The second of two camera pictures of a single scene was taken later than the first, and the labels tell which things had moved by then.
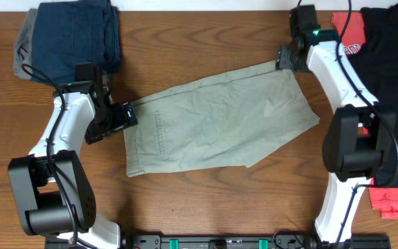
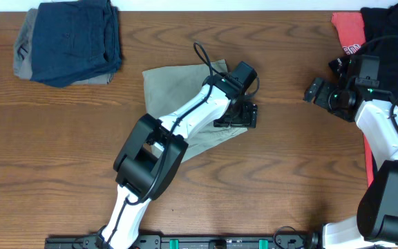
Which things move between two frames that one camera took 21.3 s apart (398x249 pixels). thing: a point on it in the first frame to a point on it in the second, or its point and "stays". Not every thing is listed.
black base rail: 269,241 stays
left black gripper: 124,117 to 239,116
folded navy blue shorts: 65,34 stays
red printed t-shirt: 390,200 stays
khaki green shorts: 233,121 to 164,87
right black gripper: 283,59 to 315,93
